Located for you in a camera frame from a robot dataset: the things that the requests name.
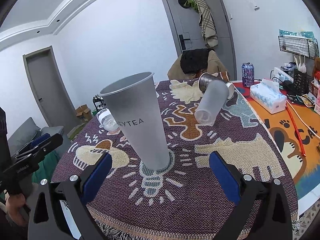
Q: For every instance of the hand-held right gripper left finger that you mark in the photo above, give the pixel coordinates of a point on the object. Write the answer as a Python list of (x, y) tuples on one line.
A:
[(98, 176)]

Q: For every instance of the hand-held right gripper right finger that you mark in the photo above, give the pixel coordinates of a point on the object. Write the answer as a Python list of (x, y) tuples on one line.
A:
[(222, 176)]

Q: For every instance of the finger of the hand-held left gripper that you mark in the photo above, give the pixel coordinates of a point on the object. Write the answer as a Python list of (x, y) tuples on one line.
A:
[(38, 140), (47, 143)]

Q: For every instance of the frosted translucent cup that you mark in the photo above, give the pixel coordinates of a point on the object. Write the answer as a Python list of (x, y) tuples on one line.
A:
[(211, 100)]

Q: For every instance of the tall grey cup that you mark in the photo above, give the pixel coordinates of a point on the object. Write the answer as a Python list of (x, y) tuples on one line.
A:
[(140, 120)]

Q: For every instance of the white paper cup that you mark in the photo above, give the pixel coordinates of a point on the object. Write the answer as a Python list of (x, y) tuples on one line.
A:
[(231, 90)]

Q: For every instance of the metal cup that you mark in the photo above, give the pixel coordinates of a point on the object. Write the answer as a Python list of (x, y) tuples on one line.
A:
[(206, 81)]

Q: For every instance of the person's left hand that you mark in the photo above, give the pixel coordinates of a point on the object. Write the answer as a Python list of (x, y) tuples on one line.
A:
[(13, 206)]

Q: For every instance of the grey sofa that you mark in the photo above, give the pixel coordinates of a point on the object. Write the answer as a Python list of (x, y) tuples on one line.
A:
[(22, 135)]

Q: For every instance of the green cloth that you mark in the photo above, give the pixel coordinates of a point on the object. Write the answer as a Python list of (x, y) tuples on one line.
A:
[(48, 162)]

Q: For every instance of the cardboard box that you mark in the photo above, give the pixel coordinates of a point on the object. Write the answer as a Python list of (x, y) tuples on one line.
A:
[(83, 113)]

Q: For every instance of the printed woven blanket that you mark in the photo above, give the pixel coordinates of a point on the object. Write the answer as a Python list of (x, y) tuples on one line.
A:
[(175, 195)]

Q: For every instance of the plain grey door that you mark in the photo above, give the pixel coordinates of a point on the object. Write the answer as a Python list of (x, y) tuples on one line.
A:
[(47, 87)]

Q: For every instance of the clear plastic water bottle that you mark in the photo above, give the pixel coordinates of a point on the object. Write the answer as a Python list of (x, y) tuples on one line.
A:
[(107, 120)]

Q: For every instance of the small black rack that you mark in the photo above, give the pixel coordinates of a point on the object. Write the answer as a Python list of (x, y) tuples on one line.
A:
[(98, 102)]

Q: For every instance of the orange cat mat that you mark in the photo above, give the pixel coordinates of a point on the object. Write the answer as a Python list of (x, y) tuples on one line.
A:
[(275, 135)]

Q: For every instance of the tissue pack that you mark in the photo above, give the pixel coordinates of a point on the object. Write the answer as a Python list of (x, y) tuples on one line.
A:
[(268, 96)]

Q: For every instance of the purple drink can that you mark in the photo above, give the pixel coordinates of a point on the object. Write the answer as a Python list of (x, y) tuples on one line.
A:
[(247, 76)]

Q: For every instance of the brown coat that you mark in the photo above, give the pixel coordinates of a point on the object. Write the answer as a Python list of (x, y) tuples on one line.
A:
[(217, 63)]

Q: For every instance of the snack packet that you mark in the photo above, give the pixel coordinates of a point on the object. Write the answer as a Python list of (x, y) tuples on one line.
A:
[(306, 100)]

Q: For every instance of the white power strip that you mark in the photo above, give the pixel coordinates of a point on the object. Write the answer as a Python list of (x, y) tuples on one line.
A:
[(281, 73)]

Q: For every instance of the black garment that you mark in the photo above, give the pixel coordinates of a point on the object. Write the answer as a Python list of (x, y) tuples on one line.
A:
[(193, 60)]

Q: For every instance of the black mesh organizer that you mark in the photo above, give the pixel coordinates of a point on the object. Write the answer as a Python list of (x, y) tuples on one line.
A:
[(302, 82)]

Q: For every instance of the white plastic cutlery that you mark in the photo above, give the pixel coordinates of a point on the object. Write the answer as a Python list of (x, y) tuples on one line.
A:
[(300, 65)]

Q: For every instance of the plaid scarf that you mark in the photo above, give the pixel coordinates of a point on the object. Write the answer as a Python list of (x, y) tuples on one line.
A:
[(206, 20)]

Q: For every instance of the teal packet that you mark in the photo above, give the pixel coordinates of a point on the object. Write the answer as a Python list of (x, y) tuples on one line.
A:
[(295, 33)]

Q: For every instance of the grey door with lock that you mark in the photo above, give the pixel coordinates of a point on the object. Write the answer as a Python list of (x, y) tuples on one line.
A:
[(175, 17)]

